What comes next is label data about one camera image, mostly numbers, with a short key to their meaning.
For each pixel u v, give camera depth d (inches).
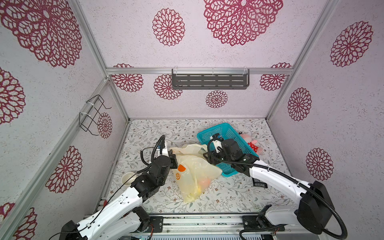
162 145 24.2
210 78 36.8
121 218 22.9
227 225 29.7
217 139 27.8
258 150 37.5
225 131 41.9
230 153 24.5
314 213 16.2
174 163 26.0
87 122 30.0
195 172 29.2
